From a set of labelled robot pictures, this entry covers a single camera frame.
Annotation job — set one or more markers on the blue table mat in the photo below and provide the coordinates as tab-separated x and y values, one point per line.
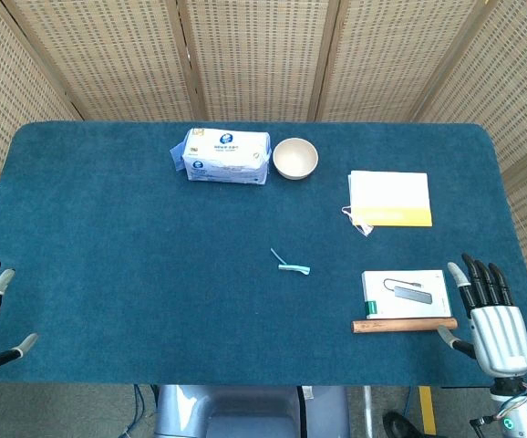
154	274

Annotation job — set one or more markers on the brown wooden stick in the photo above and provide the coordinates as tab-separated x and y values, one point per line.
405	326

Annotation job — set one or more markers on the beige bowl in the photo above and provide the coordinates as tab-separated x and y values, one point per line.
295	157

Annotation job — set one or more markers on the white USB hub box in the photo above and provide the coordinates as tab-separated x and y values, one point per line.
407	296

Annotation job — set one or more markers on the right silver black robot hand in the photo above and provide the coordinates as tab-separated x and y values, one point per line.
500	333

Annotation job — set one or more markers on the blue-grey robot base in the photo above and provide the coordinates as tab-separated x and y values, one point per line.
245	410

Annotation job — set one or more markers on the metal table leg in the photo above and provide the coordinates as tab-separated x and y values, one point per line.
369	406

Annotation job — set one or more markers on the bamboo folding screen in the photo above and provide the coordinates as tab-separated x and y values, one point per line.
254	55

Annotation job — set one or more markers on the white blue tissue pack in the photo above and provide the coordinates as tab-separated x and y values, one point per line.
227	157

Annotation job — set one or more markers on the white yellow booklet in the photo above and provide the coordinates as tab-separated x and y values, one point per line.
391	194

